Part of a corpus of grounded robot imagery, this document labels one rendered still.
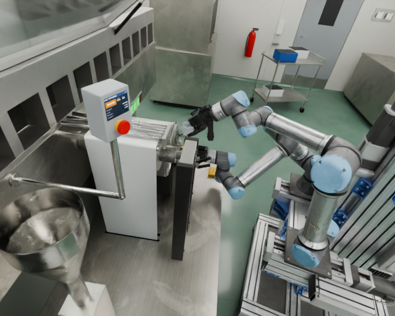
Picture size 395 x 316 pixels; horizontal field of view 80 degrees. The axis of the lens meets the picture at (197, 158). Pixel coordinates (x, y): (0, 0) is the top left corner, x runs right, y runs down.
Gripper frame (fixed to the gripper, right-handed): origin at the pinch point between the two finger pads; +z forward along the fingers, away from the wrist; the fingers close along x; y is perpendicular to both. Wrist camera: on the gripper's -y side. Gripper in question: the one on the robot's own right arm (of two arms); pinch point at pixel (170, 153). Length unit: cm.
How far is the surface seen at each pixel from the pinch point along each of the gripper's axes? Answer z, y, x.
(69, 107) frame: 33, 37, 28
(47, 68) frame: 31, 53, 36
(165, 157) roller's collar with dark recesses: -4.3, 25.2, 34.1
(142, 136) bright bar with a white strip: 2, 36, 38
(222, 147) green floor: -41, -109, -169
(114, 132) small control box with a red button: -1, 54, 63
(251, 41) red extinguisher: -76, -24, -427
